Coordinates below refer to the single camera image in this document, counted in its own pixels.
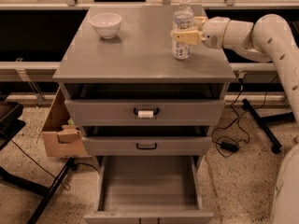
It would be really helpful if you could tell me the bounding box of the thin black floor cable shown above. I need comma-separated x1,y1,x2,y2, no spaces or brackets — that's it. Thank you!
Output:
0,130,101,192

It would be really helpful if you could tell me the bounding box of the black power adapter cable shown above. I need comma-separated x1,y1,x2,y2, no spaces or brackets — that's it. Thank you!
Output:
210,75,279,159

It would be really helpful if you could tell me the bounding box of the grey drawer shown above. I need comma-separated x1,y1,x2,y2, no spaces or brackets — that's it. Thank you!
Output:
84,156,213,224
65,100,224,126
82,136,211,156

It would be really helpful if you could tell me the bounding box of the white ceramic bowl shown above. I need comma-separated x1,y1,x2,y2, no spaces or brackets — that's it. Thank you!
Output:
90,13,122,39

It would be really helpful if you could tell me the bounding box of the black tray left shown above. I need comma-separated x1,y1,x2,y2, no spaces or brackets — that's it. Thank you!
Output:
0,102,25,150

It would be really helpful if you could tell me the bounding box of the black stand leg right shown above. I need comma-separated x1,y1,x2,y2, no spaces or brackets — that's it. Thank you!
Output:
242,99,294,154

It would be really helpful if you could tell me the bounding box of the grey bottom drawer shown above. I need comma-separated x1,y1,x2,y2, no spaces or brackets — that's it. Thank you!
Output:
84,156,213,224

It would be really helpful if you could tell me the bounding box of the clear acrylic bracket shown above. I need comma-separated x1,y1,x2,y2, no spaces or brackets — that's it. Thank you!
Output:
16,68,45,107

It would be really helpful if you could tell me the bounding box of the black stand base left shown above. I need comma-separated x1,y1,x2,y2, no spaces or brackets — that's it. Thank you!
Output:
0,158,76,224

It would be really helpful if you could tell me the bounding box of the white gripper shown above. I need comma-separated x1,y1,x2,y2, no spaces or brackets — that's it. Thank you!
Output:
170,16,231,49

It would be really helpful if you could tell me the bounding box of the grey drawer cabinet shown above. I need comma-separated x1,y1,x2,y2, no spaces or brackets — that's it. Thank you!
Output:
51,5,236,224

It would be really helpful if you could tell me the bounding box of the grey middle drawer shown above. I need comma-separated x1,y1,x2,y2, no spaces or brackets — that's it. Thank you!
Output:
82,136,211,156

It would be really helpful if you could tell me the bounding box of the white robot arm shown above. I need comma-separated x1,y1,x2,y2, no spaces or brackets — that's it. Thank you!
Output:
170,14,299,224

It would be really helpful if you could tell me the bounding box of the clear plastic water bottle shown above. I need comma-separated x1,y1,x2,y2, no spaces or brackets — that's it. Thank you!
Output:
172,0,194,60

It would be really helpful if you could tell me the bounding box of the brown cardboard box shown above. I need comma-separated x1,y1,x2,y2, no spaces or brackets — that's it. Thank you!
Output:
41,89,88,158

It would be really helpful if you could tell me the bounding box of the grey top drawer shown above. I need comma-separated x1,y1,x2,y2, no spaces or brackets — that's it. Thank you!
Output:
65,100,224,126

